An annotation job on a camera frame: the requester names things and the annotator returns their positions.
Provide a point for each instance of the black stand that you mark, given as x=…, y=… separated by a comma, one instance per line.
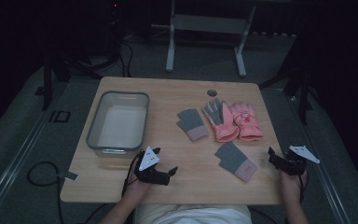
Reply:
x=65, y=67
x=295, y=84

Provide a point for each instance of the pink glove with printed back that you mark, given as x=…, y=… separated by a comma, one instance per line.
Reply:
x=247, y=123

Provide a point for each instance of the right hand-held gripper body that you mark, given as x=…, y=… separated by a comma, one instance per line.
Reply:
x=295, y=163

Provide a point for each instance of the pink glove with grey palm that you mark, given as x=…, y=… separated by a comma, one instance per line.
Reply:
x=222, y=123

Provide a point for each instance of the small black frame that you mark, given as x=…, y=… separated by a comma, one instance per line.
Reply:
x=59, y=116

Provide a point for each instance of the grey plastic bin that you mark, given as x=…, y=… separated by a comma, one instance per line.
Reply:
x=119, y=124

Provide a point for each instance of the small grey metal plate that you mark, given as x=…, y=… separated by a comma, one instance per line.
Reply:
x=68, y=176

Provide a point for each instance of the person's left hand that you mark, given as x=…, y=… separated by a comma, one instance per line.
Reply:
x=136, y=188

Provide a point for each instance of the person's right hand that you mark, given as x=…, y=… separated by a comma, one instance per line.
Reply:
x=290, y=185

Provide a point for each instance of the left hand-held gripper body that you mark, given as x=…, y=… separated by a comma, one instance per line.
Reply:
x=150, y=174

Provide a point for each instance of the white metal stand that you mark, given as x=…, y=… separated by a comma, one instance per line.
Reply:
x=205, y=24

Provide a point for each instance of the metal floor rail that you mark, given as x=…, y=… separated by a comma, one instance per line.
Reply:
x=9, y=174
x=323, y=174

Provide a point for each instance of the person's white shirt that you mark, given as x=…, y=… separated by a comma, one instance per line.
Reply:
x=192, y=215

